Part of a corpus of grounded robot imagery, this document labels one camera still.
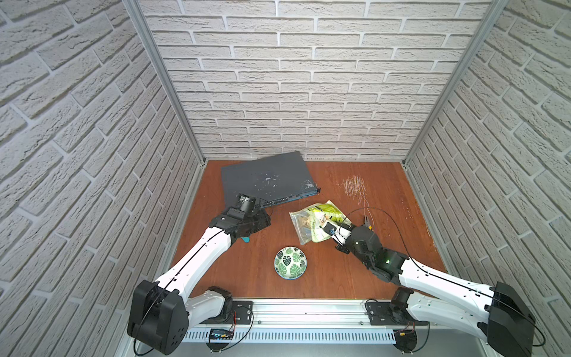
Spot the leaf pattern breakfast bowl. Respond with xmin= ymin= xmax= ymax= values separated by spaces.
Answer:
xmin=274 ymin=246 xmax=308 ymax=281

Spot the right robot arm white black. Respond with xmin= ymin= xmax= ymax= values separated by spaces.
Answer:
xmin=330 ymin=226 xmax=536 ymax=356

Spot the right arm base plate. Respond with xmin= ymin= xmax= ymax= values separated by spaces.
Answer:
xmin=364 ymin=300 xmax=429 ymax=326

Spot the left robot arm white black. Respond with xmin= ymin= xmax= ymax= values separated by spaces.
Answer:
xmin=127 ymin=208 xmax=271 ymax=355

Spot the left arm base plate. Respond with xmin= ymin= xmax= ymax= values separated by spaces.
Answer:
xmin=223 ymin=300 xmax=254 ymax=327

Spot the aluminium front rail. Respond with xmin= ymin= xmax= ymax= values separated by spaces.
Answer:
xmin=173 ymin=293 xmax=480 ymax=333

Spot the green oats bag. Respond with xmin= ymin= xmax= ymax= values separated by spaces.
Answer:
xmin=289 ymin=200 xmax=352 ymax=245

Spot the controller board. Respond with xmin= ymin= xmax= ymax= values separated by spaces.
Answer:
xmin=207 ymin=329 xmax=235 ymax=351
xmin=394 ymin=330 xmax=418 ymax=353

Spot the right controller board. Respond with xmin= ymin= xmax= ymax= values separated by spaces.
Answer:
xmin=394 ymin=330 xmax=418 ymax=353

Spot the left controller board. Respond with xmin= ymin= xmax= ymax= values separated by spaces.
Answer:
xmin=207 ymin=329 xmax=235 ymax=351

